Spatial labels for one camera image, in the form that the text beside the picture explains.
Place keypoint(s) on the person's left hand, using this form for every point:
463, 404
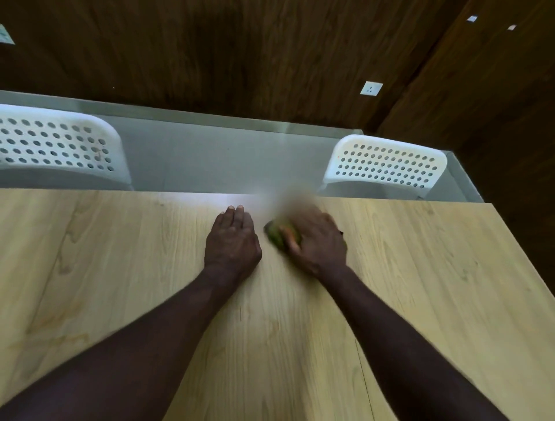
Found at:
232, 247

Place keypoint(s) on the person's right hand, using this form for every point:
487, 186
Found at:
318, 245

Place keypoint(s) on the person's left fingers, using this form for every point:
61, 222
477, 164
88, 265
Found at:
234, 215

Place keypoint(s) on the person's right thumb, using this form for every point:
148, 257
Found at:
291, 241

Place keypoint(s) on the green yellow scrubbing sponge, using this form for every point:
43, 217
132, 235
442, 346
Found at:
277, 232

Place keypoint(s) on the person's right forearm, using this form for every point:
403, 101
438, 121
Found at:
407, 351

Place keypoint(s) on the person's left forearm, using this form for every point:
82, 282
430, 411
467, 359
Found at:
117, 360

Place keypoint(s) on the white perforated plastic chair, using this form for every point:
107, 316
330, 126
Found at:
383, 165
52, 145

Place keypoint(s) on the white wall socket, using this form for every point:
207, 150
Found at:
371, 88

